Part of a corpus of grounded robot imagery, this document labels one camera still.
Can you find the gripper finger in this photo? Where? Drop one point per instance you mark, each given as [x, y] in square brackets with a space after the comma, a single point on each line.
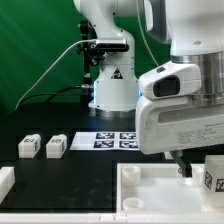
[185, 166]

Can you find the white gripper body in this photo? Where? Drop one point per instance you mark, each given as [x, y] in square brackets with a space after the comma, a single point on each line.
[175, 124]

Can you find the white square tabletop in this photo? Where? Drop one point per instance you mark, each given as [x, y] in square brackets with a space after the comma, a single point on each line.
[160, 188]

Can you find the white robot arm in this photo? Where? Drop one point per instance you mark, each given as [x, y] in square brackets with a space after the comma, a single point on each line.
[193, 28]

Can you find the white sheet with tags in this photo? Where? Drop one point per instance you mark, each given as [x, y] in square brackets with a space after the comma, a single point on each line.
[96, 141]

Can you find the white block left edge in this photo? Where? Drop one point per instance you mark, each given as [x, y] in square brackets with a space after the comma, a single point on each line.
[7, 180]

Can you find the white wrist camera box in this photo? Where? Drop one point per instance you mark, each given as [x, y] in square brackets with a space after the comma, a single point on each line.
[170, 80]

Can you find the silver camera on stand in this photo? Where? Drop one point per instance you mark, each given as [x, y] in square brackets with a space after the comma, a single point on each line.
[112, 45]

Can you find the black camera stand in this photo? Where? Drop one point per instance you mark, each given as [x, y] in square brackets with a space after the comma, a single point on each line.
[91, 57]

